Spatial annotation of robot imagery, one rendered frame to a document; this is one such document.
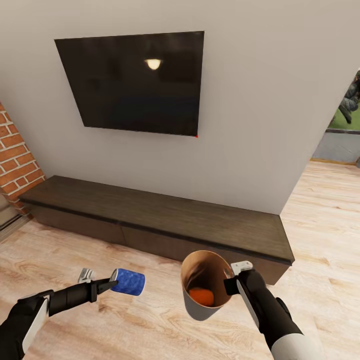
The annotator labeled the trash can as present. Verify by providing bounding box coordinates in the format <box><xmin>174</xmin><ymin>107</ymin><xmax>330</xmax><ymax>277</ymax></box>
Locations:
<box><xmin>180</xmin><ymin>250</ymin><xmax>234</xmax><ymax>322</ymax></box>

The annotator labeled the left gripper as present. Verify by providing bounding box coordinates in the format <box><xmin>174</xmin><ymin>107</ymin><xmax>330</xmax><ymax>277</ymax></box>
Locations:
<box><xmin>66</xmin><ymin>278</ymin><xmax>119</xmax><ymax>310</ymax></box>

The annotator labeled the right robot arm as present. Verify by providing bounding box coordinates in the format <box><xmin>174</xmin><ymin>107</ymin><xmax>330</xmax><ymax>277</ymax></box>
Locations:
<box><xmin>223</xmin><ymin>260</ymin><xmax>323</xmax><ymax>360</ymax></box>

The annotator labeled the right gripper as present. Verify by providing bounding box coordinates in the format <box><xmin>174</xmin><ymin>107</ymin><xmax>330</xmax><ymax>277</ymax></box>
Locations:
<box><xmin>223</xmin><ymin>276</ymin><xmax>240</xmax><ymax>296</ymax></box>

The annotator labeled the can of soda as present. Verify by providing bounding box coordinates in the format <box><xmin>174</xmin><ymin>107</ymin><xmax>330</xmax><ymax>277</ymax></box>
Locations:
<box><xmin>187</xmin><ymin>289</ymin><xmax>214</xmax><ymax>307</ymax></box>
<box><xmin>109</xmin><ymin>268</ymin><xmax>146</xmax><ymax>296</ymax></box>

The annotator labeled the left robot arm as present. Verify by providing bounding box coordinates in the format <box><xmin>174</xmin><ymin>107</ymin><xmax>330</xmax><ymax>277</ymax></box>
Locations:
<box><xmin>0</xmin><ymin>268</ymin><xmax>119</xmax><ymax>360</ymax></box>

